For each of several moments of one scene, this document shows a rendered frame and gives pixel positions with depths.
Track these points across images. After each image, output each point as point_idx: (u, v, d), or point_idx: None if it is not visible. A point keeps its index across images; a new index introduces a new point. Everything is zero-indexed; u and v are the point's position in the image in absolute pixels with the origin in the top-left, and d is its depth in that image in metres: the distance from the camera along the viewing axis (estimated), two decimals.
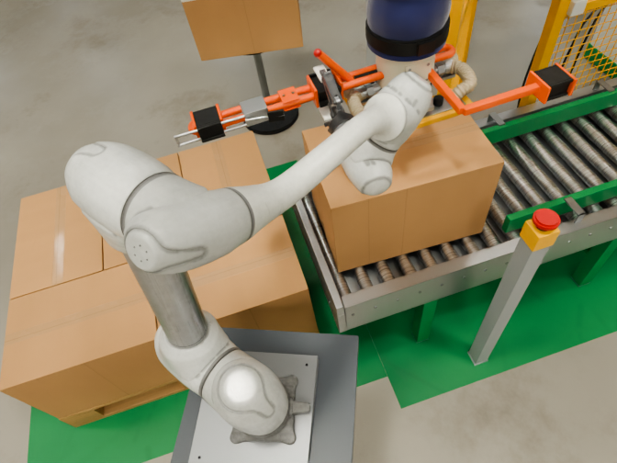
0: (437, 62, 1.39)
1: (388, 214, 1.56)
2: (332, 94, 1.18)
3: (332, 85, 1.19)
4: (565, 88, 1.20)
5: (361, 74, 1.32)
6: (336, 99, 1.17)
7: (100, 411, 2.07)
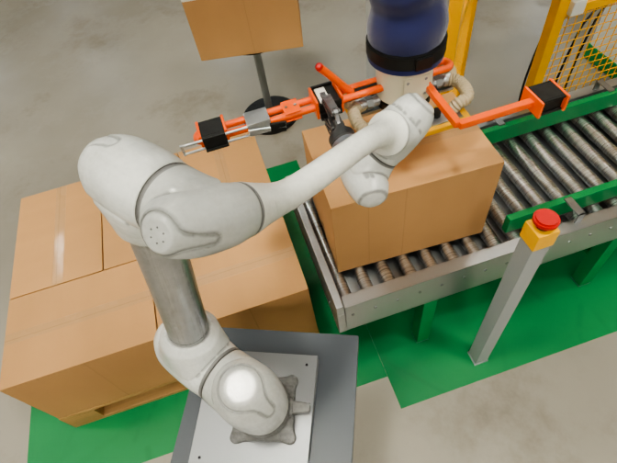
0: (435, 75, 1.43)
1: (388, 214, 1.56)
2: (330, 107, 1.25)
3: (330, 102, 1.26)
4: (558, 104, 1.24)
5: (361, 87, 1.36)
6: (333, 109, 1.23)
7: (100, 411, 2.07)
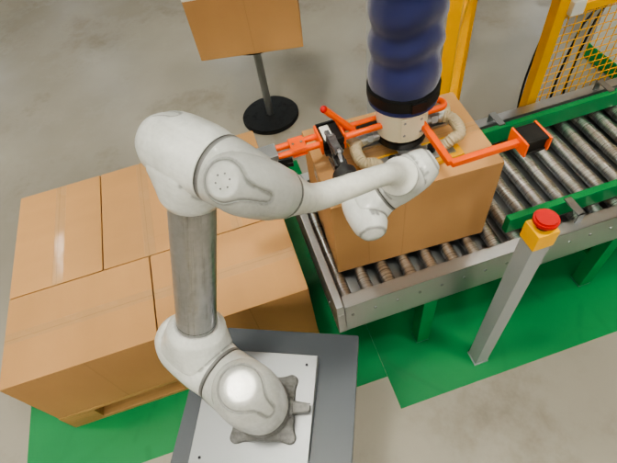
0: (431, 113, 1.54)
1: (388, 214, 1.57)
2: (334, 147, 1.37)
3: (334, 141, 1.38)
4: (542, 144, 1.36)
5: (362, 125, 1.48)
6: (337, 150, 1.35)
7: (100, 411, 2.07)
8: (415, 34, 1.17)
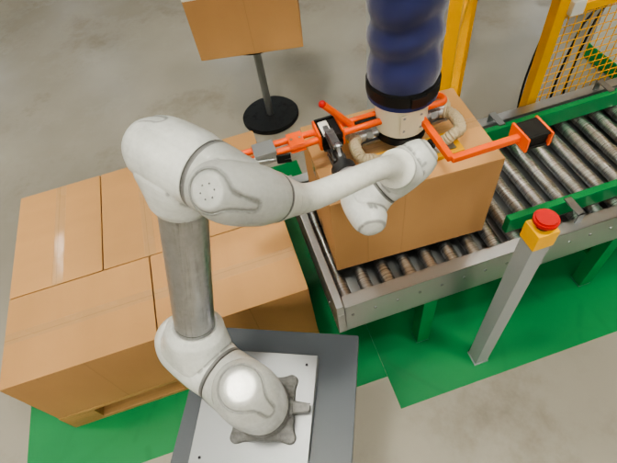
0: (431, 108, 1.53)
1: (388, 210, 1.55)
2: (333, 141, 1.35)
3: (333, 136, 1.36)
4: (544, 140, 1.34)
5: (361, 120, 1.46)
6: (336, 143, 1.33)
7: (100, 411, 2.07)
8: (415, 27, 1.15)
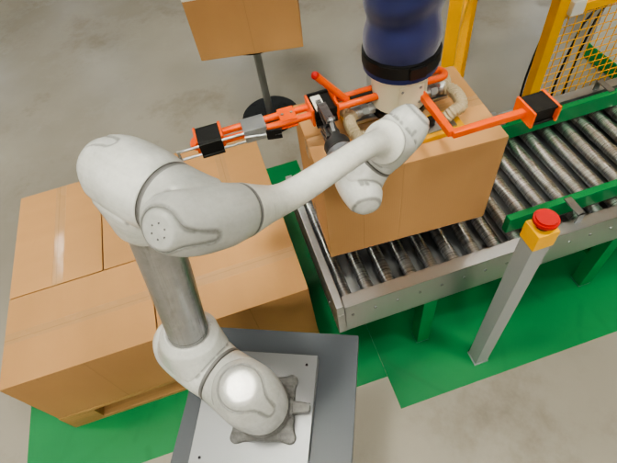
0: (431, 84, 1.44)
1: (385, 192, 1.46)
2: (326, 116, 1.26)
3: (326, 110, 1.28)
4: (550, 114, 1.26)
5: (356, 95, 1.38)
6: (329, 118, 1.25)
7: (100, 411, 2.07)
8: None
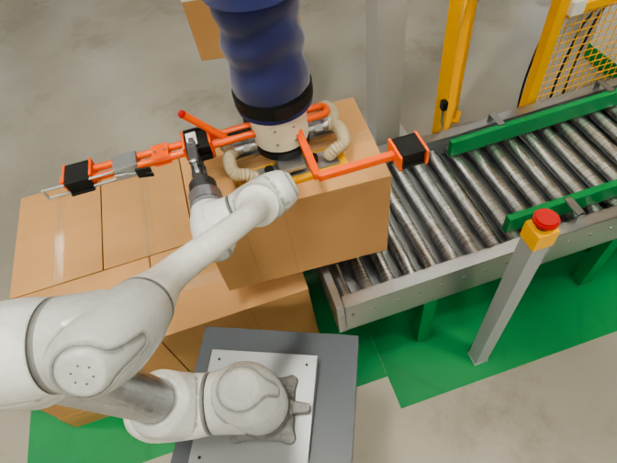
0: (315, 120, 1.41)
1: (269, 230, 1.43)
2: (190, 156, 1.23)
3: (192, 151, 1.25)
4: (420, 157, 1.23)
5: (234, 132, 1.35)
6: (191, 159, 1.21)
7: None
8: (257, 32, 1.03)
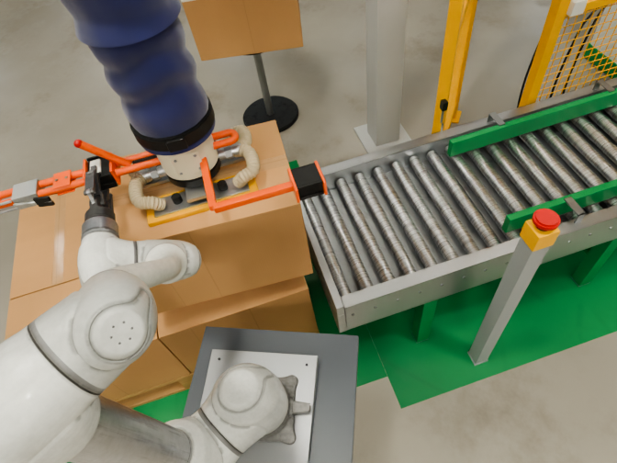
0: (226, 146, 1.39)
1: None
2: (86, 186, 1.21)
3: (90, 180, 1.22)
4: (319, 188, 1.20)
5: (139, 160, 1.32)
6: (86, 190, 1.19)
7: None
8: (133, 65, 1.01)
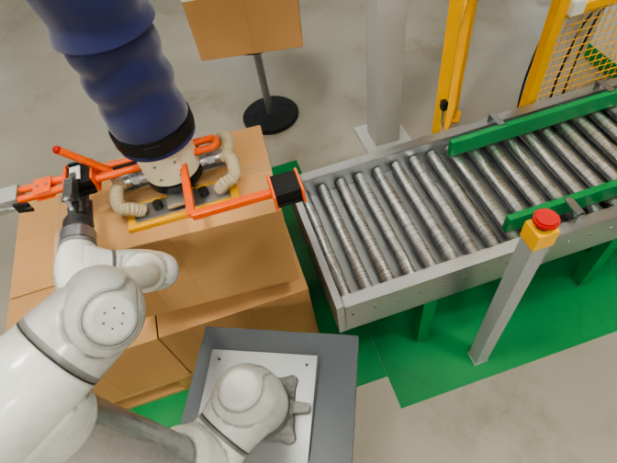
0: (207, 152, 1.38)
1: None
2: (64, 194, 1.20)
3: (68, 187, 1.22)
4: (297, 196, 1.19)
5: (119, 165, 1.32)
6: (63, 197, 1.19)
7: None
8: (107, 73, 1.01)
